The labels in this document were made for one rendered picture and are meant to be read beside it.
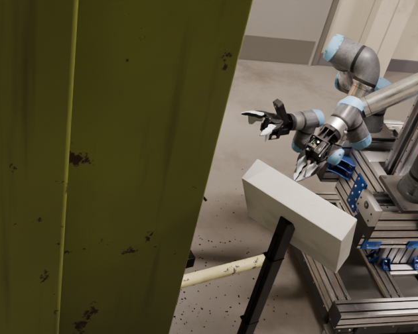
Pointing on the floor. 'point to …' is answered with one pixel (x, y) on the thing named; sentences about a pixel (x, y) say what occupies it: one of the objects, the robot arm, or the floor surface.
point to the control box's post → (283, 240)
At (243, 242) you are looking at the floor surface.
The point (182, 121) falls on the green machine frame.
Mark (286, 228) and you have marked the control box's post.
